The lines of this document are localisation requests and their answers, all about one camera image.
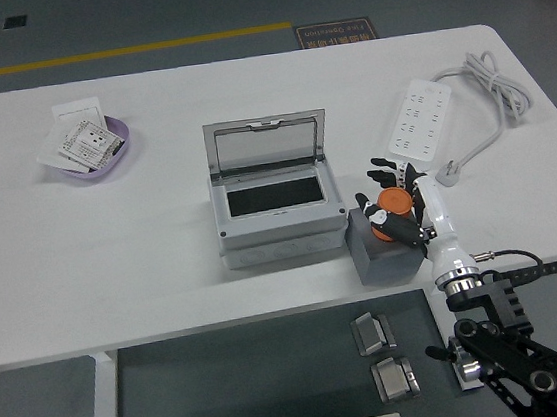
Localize silver metal block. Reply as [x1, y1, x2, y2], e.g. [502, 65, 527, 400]
[369, 353, 423, 406]
[349, 309, 400, 359]

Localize grey electrical box clear lid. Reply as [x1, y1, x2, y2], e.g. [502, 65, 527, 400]
[200, 106, 353, 273]

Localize white socket panel printed label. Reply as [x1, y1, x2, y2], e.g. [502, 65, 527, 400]
[55, 116, 129, 175]

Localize brown floor sign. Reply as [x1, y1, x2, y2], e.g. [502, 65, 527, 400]
[292, 16, 380, 51]

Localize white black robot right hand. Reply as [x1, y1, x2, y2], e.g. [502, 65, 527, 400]
[350, 146, 480, 293]

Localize purple plastic tray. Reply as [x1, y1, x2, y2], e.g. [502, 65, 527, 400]
[44, 112, 136, 185]

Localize grey cube with round hole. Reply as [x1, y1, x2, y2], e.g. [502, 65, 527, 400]
[343, 200, 432, 291]

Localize white flat panel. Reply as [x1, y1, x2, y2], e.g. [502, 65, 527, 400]
[32, 122, 89, 179]

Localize white power strip with cord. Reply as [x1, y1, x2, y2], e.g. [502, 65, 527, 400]
[375, 44, 543, 195]

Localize orange cylinder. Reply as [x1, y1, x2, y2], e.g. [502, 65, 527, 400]
[366, 184, 419, 244]

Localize plain white switch panel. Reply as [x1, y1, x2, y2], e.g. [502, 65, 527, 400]
[50, 95, 109, 139]

